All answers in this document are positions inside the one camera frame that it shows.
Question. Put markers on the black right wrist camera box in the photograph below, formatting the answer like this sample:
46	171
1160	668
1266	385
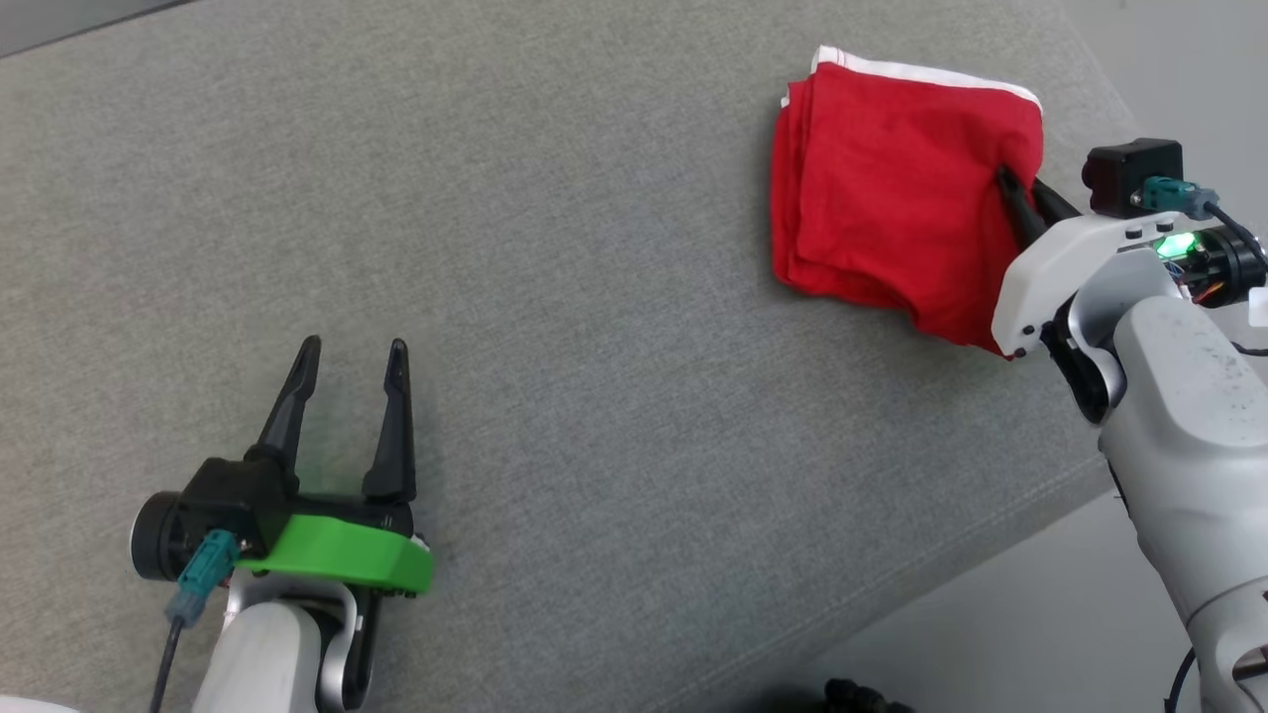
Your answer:
1129	168

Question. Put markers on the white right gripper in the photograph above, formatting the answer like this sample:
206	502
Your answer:
1050	267

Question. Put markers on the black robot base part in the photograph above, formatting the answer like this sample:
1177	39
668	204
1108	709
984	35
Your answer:
862	698

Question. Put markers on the grey fabric sofa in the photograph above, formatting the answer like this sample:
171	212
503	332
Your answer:
594	297

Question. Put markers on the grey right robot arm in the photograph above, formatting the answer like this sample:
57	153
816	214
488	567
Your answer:
1189	426

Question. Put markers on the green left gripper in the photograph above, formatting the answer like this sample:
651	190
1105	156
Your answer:
347	555

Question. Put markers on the red shorts broad white stripe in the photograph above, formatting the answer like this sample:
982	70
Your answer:
892	188

